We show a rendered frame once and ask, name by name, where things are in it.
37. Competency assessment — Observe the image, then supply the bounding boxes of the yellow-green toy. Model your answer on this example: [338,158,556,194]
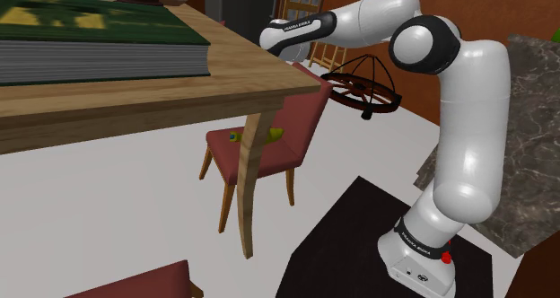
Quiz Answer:
[228,127,285,146]

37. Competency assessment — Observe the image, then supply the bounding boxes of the red cushioned wooden chair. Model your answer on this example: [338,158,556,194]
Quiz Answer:
[63,259,205,298]
[198,62,335,235]

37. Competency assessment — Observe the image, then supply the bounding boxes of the wooden table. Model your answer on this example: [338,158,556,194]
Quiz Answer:
[0,0,323,260]

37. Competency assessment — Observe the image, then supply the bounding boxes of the dark robot stand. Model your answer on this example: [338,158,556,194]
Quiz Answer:
[275,175,494,298]

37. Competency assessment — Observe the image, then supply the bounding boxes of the large green book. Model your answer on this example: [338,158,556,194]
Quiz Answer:
[0,0,213,87]

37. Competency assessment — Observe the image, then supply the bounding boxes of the marble top counter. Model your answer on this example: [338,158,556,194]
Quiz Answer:
[413,33,560,259]

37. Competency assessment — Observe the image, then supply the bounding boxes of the dark wheel with wire frame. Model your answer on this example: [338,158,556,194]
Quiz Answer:
[319,54,403,121]

